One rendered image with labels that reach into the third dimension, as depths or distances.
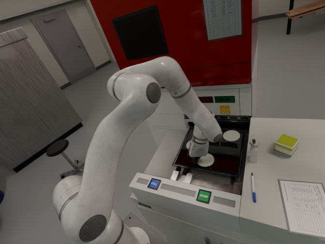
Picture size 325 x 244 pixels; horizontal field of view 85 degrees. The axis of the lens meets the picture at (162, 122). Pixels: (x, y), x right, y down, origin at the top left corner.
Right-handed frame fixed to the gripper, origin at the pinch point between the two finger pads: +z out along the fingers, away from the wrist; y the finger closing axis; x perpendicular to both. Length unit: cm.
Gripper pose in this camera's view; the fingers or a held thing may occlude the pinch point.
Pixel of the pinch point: (195, 160)
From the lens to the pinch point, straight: 105.8
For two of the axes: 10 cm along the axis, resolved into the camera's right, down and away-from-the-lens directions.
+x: -1.7, -5.4, 8.2
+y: 9.8, -0.4, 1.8
